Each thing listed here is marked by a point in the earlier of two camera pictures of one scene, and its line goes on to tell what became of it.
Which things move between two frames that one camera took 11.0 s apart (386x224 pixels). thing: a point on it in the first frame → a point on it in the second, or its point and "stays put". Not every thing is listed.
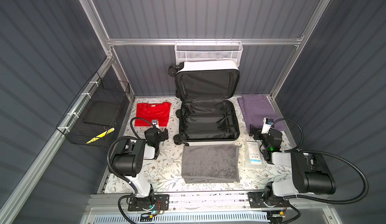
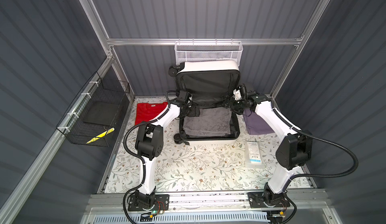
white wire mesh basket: x=208 y=50 stays put
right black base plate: x=256 y=200 stays put
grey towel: x=210 y=163 → x=213 y=121
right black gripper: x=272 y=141 → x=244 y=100
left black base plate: x=160 y=202 stays put
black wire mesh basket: x=92 y=120 stays put
